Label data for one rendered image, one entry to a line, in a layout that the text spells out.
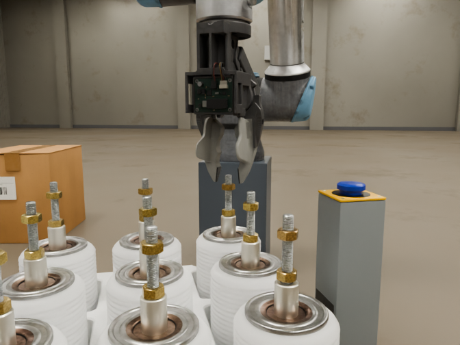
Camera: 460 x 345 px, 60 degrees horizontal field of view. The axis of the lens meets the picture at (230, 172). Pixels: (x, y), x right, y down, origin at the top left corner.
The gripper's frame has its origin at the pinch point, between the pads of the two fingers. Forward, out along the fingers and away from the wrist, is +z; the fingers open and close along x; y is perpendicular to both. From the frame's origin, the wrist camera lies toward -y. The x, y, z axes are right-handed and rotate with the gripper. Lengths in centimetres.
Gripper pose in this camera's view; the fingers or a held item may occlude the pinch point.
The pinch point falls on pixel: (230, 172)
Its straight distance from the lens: 58.4
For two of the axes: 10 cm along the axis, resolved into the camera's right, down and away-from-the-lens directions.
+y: -3.4, 1.4, -9.3
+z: 0.0, 9.9, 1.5
